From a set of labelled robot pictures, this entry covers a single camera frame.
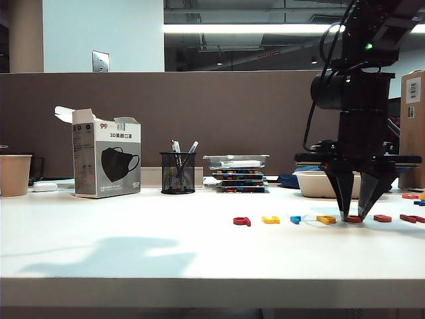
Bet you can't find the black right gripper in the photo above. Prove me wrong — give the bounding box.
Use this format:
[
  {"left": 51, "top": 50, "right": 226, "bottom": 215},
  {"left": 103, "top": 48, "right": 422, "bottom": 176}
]
[{"left": 294, "top": 109, "right": 423, "bottom": 222}]

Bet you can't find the black office chair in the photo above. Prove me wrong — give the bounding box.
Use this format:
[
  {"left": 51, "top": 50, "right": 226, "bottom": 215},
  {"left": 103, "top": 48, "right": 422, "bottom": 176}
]
[{"left": 387, "top": 97, "right": 402, "bottom": 116}]

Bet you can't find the flat magnet letter pack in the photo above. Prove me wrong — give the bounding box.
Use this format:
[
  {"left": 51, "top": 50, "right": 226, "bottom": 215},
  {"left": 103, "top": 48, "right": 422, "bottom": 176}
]
[
  {"left": 215, "top": 186, "right": 271, "bottom": 195},
  {"left": 211, "top": 169, "right": 266, "bottom": 178},
  {"left": 215, "top": 179, "right": 268, "bottom": 188}
]

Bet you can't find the dark red letter h magnet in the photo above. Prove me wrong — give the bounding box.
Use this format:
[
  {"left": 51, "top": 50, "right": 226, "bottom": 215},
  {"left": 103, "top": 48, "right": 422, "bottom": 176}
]
[{"left": 399, "top": 214, "right": 425, "bottom": 225}]

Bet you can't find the red plaid garment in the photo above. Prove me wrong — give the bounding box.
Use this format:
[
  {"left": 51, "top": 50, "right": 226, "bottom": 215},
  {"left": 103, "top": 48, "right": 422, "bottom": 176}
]
[{"left": 387, "top": 115, "right": 401, "bottom": 144}]

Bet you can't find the clear plastic package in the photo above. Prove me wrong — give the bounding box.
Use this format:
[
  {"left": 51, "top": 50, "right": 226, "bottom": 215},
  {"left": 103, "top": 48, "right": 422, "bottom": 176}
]
[{"left": 203, "top": 154, "right": 271, "bottom": 171}]

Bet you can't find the brown paper cup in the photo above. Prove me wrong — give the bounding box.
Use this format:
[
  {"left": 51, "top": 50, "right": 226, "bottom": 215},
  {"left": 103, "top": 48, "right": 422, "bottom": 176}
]
[{"left": 0, "top": 154, "right": 34, "bottom": 198}]

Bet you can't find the silver wall plate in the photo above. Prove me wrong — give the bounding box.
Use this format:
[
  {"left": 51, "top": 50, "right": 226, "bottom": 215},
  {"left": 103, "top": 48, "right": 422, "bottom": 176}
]
[{"left": 92, "top": 51, "right": 111, "bottom": 74}]

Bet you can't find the black camera cable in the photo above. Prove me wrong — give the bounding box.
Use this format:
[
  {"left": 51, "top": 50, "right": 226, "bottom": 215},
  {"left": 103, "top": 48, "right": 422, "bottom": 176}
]
[{"left": 301, "top": 6, "right": 353, "bottom": 154}]

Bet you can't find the brown cardboard box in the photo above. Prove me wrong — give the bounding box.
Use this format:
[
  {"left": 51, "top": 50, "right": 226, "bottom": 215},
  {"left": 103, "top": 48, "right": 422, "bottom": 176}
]
[{"left": 399, "top": 69, "right": 425, "bottom": 191}]

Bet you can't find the brown desk partition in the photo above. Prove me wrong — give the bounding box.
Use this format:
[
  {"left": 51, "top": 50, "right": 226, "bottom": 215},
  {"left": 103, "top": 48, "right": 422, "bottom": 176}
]
[{"left": 0, "top": 70, "right": 343, "bottom": 179}]

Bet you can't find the black mesh pen holder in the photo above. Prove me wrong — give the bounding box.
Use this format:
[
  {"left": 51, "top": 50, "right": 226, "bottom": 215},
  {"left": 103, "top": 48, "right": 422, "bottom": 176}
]
[{"left": 159, "top": 152, "right": 197, "bottom": 196}]

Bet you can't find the white earbud case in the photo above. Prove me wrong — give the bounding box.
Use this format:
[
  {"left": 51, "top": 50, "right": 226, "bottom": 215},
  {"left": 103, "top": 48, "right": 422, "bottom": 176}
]
[{"left": 33, "top": 181, "right": 59, "bottom": 193}]

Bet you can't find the beige pulp tray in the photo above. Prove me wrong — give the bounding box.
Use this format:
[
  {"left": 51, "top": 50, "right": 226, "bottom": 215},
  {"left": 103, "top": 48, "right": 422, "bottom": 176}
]
[{"left": 294, "top": 171, "right": 363, "bottom": 200}]

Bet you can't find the grey face mask box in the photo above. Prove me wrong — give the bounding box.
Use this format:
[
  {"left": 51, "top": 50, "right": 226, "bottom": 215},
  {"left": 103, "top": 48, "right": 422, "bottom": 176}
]
[{"left": 54, "top": 106, "right": 142, "bottom": 200}]

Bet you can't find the black white pen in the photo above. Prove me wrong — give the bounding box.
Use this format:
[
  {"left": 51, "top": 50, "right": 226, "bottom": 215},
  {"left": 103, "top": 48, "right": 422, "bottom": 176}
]
[
  {"left": 171, "top": 140, "right": 185, "bottom": 177},
  {"left": 178, "top": 140, "right": 201, "bottom": 177}
]

